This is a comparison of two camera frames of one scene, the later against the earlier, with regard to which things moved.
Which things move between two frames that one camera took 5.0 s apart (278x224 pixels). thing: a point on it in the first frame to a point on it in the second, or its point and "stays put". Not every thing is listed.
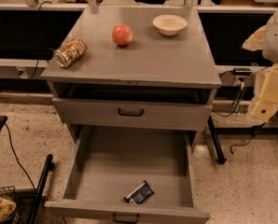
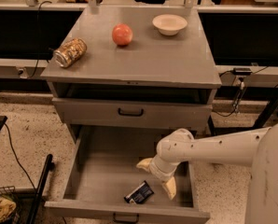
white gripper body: (277, 39) to (159, 172)
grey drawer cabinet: (145, 69) stays put
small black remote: (140, 193) stays put
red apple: (122, 34) stays put
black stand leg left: (48, 169) stays put
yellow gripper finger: (263, 110) to (145, 163)
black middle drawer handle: (126, 221) stays put
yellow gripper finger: (256, 40) to (170, 187)
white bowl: (169, 24) stays put
